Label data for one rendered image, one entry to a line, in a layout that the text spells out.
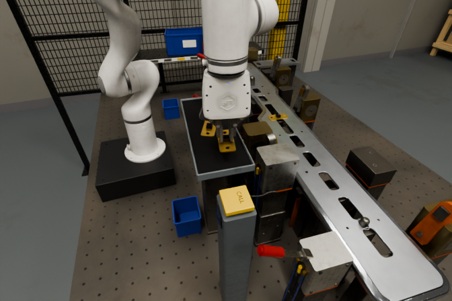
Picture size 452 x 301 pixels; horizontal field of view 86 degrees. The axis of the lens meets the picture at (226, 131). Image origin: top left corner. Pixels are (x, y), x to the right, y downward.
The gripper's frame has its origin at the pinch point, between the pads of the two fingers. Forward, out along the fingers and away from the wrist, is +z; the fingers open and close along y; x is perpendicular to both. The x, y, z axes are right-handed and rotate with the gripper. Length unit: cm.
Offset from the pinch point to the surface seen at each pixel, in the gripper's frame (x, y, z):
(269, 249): -24.1, 5.1, 9.6
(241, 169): -6.3, 2.8, 6.6
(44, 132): 190, -177, 123
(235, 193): -13.2, 0.5, 6.6
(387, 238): -18.1, 37.9, 22.6
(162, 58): 111, -28, 20
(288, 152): 3.9, 18.3, 11.6
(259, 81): 75, 27, 23
